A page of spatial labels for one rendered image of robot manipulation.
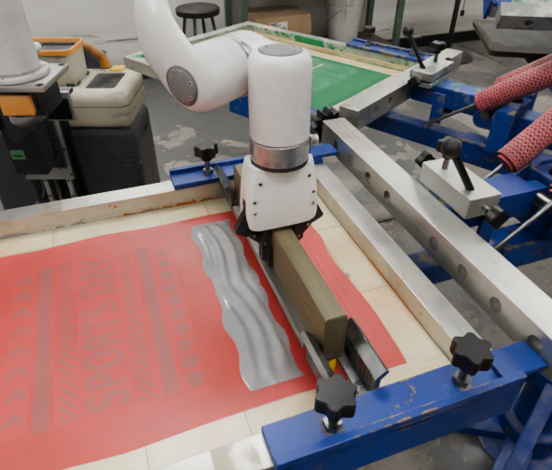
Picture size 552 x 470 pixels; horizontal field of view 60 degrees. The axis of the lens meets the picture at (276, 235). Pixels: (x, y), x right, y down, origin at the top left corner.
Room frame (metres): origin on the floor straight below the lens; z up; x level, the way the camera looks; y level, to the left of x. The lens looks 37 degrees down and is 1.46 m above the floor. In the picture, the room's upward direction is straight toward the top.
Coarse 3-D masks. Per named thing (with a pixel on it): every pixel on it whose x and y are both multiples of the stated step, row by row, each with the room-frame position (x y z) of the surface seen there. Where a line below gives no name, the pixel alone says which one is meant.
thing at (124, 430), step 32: (352, 288) 0.53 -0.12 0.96; (192, 320) 0.46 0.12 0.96; (0, 352) 0.41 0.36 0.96; (224, 352) 0.41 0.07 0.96; (384, 352) 0.41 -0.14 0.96; (0, 384) 0.36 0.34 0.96; (224, 384) 0.36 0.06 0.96; (288, 384) 0.36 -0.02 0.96; (96, 416) 0.31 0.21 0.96; (128, 416) 0.31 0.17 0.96; (160, 416) 0.31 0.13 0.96; (192, 416) 0.31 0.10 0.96; (224, 416) 0.31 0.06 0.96; (0, 448) 0.28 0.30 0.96; (32, 448) 0.28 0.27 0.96; (64, 448) 0.28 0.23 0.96; (96, 448) 0.28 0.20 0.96; (128, 448) 0.28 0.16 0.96
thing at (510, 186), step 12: (492, 180) 0.70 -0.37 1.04; (504, 180) 0.70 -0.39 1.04; (516, 180) 0.70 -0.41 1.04; (432, 192) 0.66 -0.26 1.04; (504, 192) 0.66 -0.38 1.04; (516, 192) 0.66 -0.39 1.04; (528, 192) 0.67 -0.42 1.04; (444, 204) 0.63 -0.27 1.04; (504, 204) 0.65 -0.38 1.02; (516, 204) 0.66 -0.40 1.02; (528, 204) 0.67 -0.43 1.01; (480, 216) 0.64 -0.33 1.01
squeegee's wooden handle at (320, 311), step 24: (240, 168) 0.71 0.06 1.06; (240, 192) 0.69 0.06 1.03; (288, 240) 0.51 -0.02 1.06; (288, 264) 0.47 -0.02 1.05; (312, 264) 0.46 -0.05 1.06; (288, 288) 0.47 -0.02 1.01; (312, 288) 0.42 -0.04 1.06; (312, 312) 0.40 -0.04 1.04; (336, 312) 0.38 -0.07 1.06; (336, 336) 0.37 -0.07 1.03
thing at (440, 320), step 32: (128, 192) 0.74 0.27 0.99; (160, 192) 0.74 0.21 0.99; (192, 192) 0.76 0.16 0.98; (320, 192) 0.78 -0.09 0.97; (0, 224) 0.65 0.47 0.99; (32, 224) 0.67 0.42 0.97; (64, 224) 0.68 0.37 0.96; (352, 224) 0.65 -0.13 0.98; (384, 256) 0.56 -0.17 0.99; (416, 288) 0.49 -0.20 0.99; (448, 320) 0.43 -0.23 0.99; (448, 352) 0.40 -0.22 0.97; (224, 448) 0.26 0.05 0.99; (256, 448) 0.26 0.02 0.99
